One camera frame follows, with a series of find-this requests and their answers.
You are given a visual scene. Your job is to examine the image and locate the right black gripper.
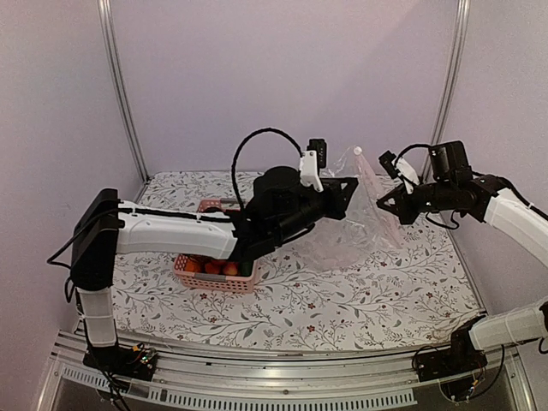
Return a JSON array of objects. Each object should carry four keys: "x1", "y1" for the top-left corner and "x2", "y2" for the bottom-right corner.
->
[{"x1": 377, "y1": 180, "x2": 456, "y2": 224}]

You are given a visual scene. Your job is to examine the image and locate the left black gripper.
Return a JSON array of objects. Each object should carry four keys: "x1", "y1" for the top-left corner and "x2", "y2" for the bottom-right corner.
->
[{"x1": 273, "y1": 177, "x2": 358, "y2": 243}]

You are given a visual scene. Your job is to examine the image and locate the clear zip top bag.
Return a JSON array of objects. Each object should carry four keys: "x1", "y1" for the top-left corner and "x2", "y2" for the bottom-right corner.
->
[{"x1": 292, "y1": 146, "x2": 404, "y2": 271}]

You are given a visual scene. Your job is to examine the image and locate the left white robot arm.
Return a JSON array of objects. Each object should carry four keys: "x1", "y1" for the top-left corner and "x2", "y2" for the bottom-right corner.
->
[{"x1": 70, "y1": 166, "x2": 358, "y2": 372}]

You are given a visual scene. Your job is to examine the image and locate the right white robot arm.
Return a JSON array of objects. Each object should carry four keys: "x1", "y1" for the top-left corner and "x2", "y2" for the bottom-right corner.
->
[{"x1": 377, "y1": 140, "x2": 547, "y2": 373}]

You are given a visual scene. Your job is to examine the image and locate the floral table mat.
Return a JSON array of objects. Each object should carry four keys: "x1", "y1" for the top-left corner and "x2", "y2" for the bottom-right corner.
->
[{"x1": 79, "y1": 170, "x2": 487, "y2": 354}]

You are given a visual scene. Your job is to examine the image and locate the dark green toy cucumber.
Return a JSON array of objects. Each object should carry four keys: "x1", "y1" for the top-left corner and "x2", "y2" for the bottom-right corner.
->
[{"x1": 239, "y1": 261, "x2": 254, "y2": 277}]

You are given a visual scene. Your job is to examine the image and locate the pink plastic basket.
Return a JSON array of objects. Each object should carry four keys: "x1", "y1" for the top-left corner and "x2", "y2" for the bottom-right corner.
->
[{"x1": 172, "y1": 199, "x2": 261, "y2": 295}]

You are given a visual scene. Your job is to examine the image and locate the red yellow toy fruit bunch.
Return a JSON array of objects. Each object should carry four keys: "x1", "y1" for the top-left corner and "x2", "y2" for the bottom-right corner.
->
[{"x1": 187, "y1": 255, "x2": 240, "y2": 277}]

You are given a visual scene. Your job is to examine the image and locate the orange toy fruit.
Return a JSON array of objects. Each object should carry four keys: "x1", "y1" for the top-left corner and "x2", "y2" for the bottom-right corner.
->
[{"x1": 183, "y1": 259, "x2": 203, "y2": 272}]

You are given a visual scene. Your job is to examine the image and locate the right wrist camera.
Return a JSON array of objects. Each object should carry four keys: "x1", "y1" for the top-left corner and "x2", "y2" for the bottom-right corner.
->
[{"x1": 378, "y1": 151, "x2": 420, "y2": 194}]

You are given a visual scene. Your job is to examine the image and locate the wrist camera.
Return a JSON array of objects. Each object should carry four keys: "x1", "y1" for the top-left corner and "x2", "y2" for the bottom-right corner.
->
[
  {"x1": 378, "y1": 151, "x2": 420, "y2": 194},
  {"x1": 299, "y1": 139, "x2": 327, "y2": 193}
]

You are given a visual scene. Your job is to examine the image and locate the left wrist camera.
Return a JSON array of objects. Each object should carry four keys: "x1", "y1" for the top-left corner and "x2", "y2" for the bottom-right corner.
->
[{"x1": 299, "y1": 139, "x2": 327, "y2": 193}]

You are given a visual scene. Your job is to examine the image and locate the right black camera cable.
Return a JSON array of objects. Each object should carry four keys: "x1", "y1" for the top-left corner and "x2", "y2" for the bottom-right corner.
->
[{"x1": 396, "y1": 143, "x2": 433, "y2": 166}]

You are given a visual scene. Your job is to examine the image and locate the black camera cable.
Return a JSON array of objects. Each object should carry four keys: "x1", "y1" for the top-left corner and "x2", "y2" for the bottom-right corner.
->
[
  {"x1": 230, "y1": 127, "x2": 305, "y2": 215},
  {"x1": 396, "y1": 143, "x2": 433, "y2": 166}
]

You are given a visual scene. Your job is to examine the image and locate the left black camera cable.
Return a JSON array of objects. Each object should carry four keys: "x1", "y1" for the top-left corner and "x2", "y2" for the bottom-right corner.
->
[{"x1": 230, "y1": 127, "x2": 305, "y2": 215}]

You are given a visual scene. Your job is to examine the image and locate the right aluminium corner post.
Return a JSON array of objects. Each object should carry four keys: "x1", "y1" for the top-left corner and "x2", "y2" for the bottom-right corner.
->
[{"x1": 421, "y1": 0, "x2": 471, "y2": 181}]

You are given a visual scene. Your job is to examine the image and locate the aluminium corner post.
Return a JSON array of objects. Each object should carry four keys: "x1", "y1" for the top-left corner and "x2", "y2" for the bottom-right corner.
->
[
  {"x1": 421, "y1": 0, "x2": 471, "y2": 181},
  {"x1": 97, "y1": 0, "x2": 150, "y2": 183}
]

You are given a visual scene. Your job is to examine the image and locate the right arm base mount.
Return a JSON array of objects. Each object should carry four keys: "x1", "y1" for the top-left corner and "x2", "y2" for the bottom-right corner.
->
[{"x1": 411, "y1": 316, "x2": 487, "y2": 382}]

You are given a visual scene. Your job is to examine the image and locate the aluminium front rail frame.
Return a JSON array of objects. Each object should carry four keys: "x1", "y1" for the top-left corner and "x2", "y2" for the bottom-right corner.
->
[{"x1": 37, "y1": 330, "x2": 539, "y2": 410}]

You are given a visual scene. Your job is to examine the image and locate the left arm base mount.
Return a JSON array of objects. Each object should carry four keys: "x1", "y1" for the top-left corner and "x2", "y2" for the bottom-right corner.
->
[{"x1": 83, "y1": 341, "x2": 158, "y2": 381}]

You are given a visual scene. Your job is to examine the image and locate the left aluminium corner post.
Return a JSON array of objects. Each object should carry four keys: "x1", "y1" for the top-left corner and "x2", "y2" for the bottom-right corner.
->
[{"x1": 97, "y1": 0, "x2": 150, "y2": 183}]

